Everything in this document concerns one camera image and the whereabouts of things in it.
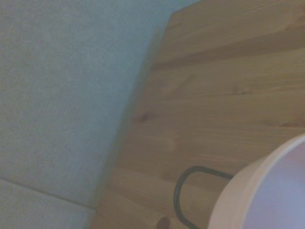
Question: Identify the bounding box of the pink plastic bowl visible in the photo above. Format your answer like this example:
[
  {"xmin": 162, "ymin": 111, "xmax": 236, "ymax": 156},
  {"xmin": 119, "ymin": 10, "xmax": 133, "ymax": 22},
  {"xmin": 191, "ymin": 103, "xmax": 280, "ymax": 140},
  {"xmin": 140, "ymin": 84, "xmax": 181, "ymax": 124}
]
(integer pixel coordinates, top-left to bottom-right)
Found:
[{"xmin": 207, "ymin": 133, "xmax": 305, "ymax": 229}]

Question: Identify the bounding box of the black wire dish rack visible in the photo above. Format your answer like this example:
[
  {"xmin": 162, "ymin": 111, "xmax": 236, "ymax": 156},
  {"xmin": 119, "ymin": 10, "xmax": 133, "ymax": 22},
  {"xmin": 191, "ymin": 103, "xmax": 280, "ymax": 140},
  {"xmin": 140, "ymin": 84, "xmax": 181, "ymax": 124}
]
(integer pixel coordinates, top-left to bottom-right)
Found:
[{"xmin": 173, "ymin": 166, "xmax": 235, "ymax": 229}]

